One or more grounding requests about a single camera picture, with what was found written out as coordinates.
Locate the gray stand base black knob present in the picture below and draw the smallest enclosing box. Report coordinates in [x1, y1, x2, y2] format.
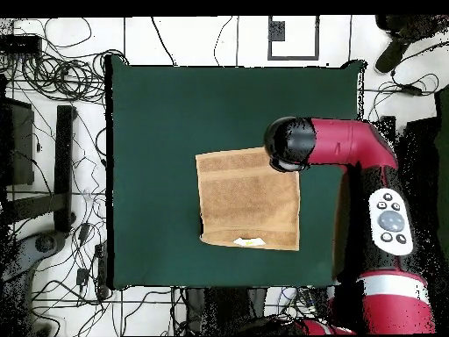
[0, 229, 69, 336]

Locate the small gray square box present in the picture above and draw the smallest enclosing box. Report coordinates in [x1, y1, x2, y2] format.
[268, 20, 286, 42]

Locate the black inline cable adapter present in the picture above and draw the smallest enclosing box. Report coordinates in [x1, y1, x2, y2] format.
[399, 83, 424, 97]

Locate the dark green fabric sheet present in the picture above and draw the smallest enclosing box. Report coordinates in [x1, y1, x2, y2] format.
[433, 87, 449, 264]

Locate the black T-shaped stand base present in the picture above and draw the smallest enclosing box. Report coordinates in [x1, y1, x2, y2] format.
[376, 115, 397, 136]
[3, 104, 77, 234]

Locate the tan terry towel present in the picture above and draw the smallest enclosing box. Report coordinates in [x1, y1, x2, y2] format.
[195, 146, 302, 252]

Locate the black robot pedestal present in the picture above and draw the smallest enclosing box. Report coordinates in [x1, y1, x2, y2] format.
[185, 287, 282, 335]

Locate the dark green table cloth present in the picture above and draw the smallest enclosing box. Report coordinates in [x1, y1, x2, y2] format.
[104, 59, 368, 290]

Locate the gray square frame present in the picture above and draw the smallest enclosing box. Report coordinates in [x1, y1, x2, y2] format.
[267, 15, 321, 61]

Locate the black cable tangle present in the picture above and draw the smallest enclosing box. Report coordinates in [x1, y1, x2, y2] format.
[6, 48, 131, 106]

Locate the person's black shoe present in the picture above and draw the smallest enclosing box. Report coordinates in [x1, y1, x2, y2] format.
[374, 38, 411, 74]

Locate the black rectangular box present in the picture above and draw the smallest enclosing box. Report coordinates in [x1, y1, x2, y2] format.
[399, 117, 440, 197]
[0, 97, 35, 187]

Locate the black power strip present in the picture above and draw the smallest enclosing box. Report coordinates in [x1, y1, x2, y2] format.
[94, 241, 110, 300]
[0, 34, 44, 55]

